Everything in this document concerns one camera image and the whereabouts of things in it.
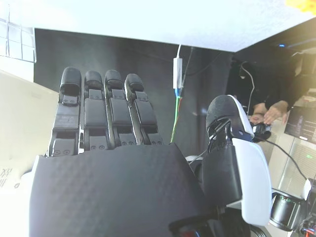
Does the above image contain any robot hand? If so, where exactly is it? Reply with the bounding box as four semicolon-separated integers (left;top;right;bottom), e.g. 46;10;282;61
29;66;272;237

